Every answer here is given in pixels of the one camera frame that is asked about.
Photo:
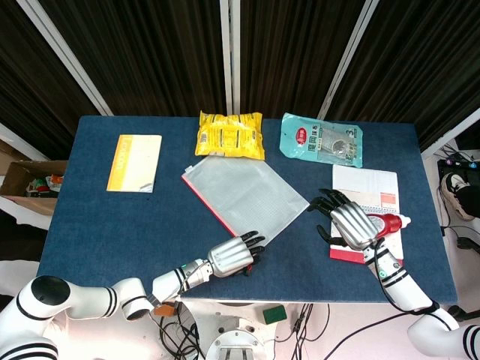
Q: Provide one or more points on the green block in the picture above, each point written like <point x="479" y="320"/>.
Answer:
<point x="274" y="314"/>

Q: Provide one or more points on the orange connector tag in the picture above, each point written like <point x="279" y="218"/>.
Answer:
<point x="164" y="310"/>

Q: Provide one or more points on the black curtain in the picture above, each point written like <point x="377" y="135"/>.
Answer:
<point x="161" y="52"/>

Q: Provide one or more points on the red desk calendar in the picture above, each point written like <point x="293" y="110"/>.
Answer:
<point x="390" y="200"/>

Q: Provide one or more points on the white paper notepad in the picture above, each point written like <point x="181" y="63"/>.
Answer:
<point x="365" y="180"/>

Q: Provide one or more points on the black and white shoe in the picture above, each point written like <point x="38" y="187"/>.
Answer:
<point x="455" y="195"/>

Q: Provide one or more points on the white frame post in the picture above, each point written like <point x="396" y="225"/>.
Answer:
<point x="63" y="56"/>
<point x="347" y="60"/>
<point x="229" y="56"/>

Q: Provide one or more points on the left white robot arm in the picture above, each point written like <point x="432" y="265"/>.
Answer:
<point x="93" y="300"/>

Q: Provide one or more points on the grey mesh zipper pouch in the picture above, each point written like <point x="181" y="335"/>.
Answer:
<point x="247" y="195"/>

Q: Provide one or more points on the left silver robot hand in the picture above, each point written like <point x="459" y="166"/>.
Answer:
<point x="228" y="257"/>

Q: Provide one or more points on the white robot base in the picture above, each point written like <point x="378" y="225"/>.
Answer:
<point x="240" y="333"/>

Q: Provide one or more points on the teal scouring pad package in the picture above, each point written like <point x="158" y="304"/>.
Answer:
<point x="322" y="140"/>

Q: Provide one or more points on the cardboard box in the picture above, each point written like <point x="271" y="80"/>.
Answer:
<point x="17" y="176"/>

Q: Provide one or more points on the yellow snack bag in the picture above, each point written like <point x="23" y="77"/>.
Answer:
<point x="229" y="135"/>

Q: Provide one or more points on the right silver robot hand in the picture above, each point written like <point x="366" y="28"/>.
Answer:
<point x="350" y="225"/>

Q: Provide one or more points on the yellow and cream notebook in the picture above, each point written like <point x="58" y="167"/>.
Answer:
<point x="135" y="163"/>

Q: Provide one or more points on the red bottle with white cap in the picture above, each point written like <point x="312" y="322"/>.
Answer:
<point x="390" y="224"/>

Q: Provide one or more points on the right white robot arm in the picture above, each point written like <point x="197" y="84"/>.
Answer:
<point x="408" y="292"/>

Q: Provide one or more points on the blue table mat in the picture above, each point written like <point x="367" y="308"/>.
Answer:
<point x="131" y="232"/>

